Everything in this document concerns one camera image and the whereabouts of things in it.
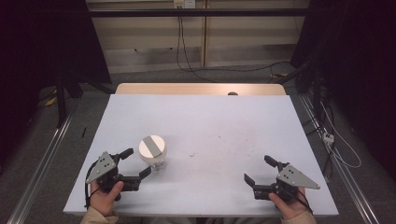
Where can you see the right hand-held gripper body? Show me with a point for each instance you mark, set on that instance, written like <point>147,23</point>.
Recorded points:
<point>292,179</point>

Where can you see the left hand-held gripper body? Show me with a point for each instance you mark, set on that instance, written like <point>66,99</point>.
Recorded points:
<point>107,177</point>

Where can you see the glass jar with white lid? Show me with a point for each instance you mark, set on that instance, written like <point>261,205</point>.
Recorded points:
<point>152,148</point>

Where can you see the person's left hand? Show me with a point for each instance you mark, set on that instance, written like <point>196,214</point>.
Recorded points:
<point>104,200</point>

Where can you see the person's right hand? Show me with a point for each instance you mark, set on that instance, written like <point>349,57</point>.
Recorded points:
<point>291,210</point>

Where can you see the black metal stand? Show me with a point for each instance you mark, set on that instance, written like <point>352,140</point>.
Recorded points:
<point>314,81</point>
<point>60,96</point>

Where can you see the light wooden table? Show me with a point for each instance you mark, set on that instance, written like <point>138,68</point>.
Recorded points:
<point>186,88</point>

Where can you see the yellow floor tape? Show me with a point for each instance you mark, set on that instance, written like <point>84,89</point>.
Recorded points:
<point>51,101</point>

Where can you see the black curtain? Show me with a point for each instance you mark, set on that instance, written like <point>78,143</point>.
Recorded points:
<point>37,46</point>
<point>358,62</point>

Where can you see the black horizontal bar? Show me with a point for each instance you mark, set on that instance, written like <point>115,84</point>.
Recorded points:
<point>199,12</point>

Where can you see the aluminium floor rail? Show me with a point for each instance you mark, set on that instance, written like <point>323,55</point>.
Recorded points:
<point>345,177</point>
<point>37,174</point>

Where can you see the white wall socket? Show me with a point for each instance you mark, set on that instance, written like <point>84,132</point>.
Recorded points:
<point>184,3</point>

